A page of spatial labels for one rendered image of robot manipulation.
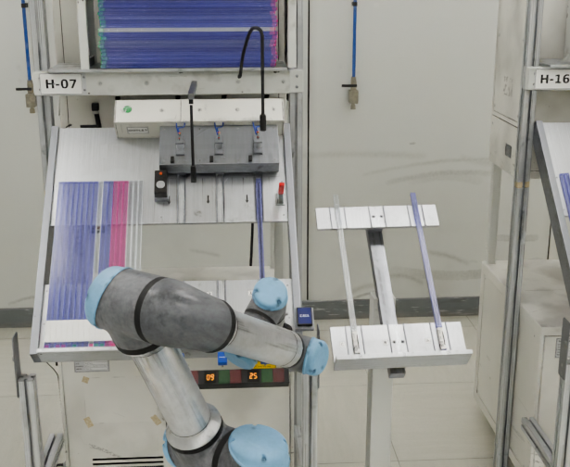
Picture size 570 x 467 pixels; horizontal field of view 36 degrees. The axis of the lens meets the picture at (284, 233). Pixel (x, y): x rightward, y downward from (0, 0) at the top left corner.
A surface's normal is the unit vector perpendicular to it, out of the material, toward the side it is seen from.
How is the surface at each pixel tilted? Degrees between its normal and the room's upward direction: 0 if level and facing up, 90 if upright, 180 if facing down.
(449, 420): 0
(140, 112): 45
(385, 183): 90
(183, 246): 90
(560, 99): 90
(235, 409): 90
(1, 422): 0
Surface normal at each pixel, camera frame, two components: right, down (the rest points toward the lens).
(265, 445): 0.11, -0.93
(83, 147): 0.04, -0.48
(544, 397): 0.07, 0.28
